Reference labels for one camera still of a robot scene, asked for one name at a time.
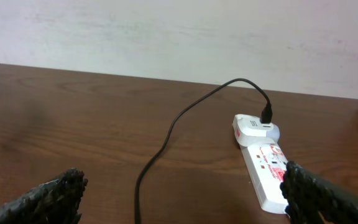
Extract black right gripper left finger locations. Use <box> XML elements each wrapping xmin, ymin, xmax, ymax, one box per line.
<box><xmin>0</xmin><ymin>168</ymin><xmax>88</xmax><ymax>224</ymax></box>

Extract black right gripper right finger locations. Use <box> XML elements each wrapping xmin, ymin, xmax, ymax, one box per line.
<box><xmin>280</xmin><ymin>161</ymin><xmax>358</xmax><ymax>224</ymax></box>

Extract white USB charger plug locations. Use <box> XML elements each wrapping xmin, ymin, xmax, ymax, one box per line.
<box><xmin>232</xmin><ymin>114</ymin><xmax>280</xmax><ymax>147</ymax></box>

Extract white power strip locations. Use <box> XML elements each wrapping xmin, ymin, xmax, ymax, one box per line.
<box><xmin>241</xmin><ymin>142</ymin><xmax>288</xmax><ymax>214</ymax></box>

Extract black charger cable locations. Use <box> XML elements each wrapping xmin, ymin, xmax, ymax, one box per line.
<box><xmin>134</xmin><ymin>78</ymin><xmax>273</xmax><ymax>224</ymax></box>

